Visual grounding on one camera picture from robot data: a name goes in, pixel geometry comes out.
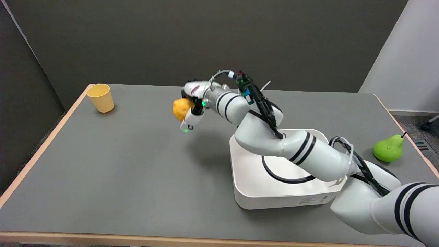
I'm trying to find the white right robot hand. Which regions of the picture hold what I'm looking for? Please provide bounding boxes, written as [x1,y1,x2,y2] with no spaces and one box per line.
[180,80,213,133]

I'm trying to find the yellow lemon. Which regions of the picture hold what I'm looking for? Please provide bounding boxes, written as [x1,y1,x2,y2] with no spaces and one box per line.
[172,98,194,122]

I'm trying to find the white plastic box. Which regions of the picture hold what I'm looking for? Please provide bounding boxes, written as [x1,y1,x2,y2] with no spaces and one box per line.
[229,129,348,210]

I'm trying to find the yellow plastic cup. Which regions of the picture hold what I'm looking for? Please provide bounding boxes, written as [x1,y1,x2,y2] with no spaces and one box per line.
[86,84,115,113]

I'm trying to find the green pear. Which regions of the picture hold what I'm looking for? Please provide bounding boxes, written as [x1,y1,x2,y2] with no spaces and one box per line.
[372,132,407,163]

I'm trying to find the floor vent grille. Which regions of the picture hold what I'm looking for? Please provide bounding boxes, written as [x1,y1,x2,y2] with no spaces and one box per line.
[413,139,434,153]

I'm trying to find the black chair leg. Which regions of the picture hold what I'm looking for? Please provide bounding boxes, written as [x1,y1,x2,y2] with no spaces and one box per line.
[420,115,439,133]

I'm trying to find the black wrist cable bundle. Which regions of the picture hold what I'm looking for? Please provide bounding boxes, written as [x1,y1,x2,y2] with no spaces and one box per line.
[210,70,286,140]

